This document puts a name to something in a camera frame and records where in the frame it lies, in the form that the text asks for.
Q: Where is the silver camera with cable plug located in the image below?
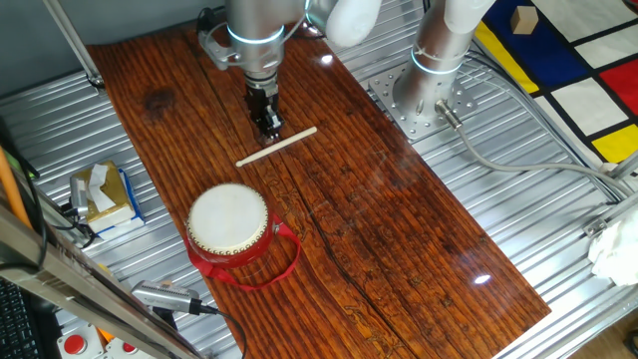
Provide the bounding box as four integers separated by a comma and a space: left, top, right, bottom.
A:
130, 279, 203, 316

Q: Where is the pale wooden drumstick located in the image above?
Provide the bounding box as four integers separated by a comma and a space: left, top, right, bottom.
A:
235, 126, 319, 169

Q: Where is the black camera cable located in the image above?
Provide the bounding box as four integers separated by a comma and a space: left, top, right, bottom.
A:
198, 303, 249, 359

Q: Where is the small metal corner bracket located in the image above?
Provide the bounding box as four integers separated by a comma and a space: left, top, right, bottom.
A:
582, 216, 609, 238

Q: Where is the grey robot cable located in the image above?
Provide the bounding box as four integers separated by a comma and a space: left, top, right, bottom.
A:
434, 99, 634, 198

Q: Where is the black keyboard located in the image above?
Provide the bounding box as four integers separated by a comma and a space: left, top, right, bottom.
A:
0, 278, 44, 359

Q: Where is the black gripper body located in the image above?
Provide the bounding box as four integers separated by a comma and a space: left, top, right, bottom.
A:
246, 84, 280, 124

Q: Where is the thin metal pole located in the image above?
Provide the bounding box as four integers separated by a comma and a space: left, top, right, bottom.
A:
42, 0, 106, 91

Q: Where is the black hanging cable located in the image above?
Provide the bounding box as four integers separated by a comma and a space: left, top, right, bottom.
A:
0, 119, 49, 273

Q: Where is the colourful Mondrian pattern cloth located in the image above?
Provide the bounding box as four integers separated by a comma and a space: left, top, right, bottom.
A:
473, 0, 638, 166

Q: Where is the aluminium profile rail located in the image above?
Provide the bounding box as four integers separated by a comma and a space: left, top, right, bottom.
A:
605, 149, 638, 180

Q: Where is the white crumpled cloth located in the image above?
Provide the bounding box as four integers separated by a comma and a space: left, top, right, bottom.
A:
587, 208, 638, 288

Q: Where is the aluminium frame bar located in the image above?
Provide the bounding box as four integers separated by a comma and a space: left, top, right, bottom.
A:
0, 198, 205, 359

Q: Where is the orange pole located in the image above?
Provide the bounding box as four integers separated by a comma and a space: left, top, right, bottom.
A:
0, 147, 34, 230

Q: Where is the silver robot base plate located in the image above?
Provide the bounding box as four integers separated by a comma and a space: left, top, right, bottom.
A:
368, 62, 479, 141

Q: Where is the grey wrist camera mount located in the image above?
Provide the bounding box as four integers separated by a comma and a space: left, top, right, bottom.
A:
196, 7, 240, 71

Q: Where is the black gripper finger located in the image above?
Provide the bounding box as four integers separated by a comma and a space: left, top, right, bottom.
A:
266, 105, 285, 144
254, 119, 273, 146

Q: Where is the small wooden cube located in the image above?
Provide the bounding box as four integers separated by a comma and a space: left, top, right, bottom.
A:
509, 5, 540, 36

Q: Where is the red drum white head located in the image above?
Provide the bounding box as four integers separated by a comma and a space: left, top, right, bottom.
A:
184, 182, 276, 270

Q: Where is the gold tissue box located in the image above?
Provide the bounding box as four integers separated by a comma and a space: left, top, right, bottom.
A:
69, 160, 146, 240

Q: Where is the small silver camera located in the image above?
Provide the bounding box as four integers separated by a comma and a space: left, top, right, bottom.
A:
68, 175, 91, 218

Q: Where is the brown wooden board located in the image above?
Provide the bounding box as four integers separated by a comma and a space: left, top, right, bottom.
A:
87, 4, 552, 359

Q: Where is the red emergency stop button box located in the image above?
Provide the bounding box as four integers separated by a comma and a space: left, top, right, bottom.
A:
102, 337, 151, 359
56, 323, 107, 359

